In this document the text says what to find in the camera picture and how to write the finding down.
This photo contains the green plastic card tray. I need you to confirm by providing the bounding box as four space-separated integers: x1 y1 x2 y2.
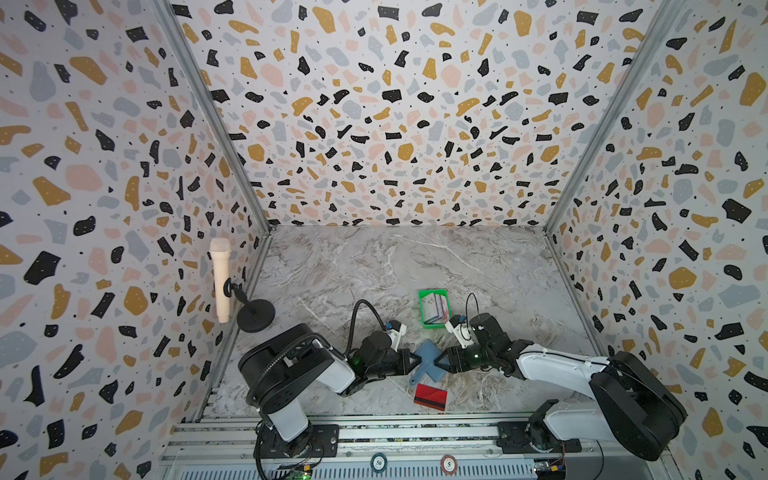
418 289 451 329

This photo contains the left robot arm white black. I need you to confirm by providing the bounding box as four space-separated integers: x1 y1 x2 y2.
238 323 422 444

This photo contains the green round sticker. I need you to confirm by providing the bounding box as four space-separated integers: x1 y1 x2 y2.
370 453 388 474

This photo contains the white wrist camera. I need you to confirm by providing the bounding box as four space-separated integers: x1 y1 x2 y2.
385 320 407 351
445 315 473 349

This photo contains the red card black stripe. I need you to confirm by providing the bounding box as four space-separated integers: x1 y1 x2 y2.
414 384 448 411

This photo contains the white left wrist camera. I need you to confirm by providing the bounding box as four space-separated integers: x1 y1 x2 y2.
385 320 407 351

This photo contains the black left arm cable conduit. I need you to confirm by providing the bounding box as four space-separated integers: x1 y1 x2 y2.
245 298 389 415

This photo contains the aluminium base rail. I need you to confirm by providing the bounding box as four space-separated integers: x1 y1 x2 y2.
155 413 681 479

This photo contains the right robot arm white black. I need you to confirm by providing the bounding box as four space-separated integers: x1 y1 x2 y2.
434 313 687 461

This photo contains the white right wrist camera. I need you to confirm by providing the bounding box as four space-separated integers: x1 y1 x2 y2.
445 315 473 349

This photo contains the red round sticker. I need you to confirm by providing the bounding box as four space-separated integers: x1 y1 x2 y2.
440 455 458 476

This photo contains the blue card holder wallet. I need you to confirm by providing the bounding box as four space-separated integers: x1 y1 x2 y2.
409 340 447 387

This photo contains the stack of cards in tray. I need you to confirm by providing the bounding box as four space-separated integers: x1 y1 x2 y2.
422 293 450 324

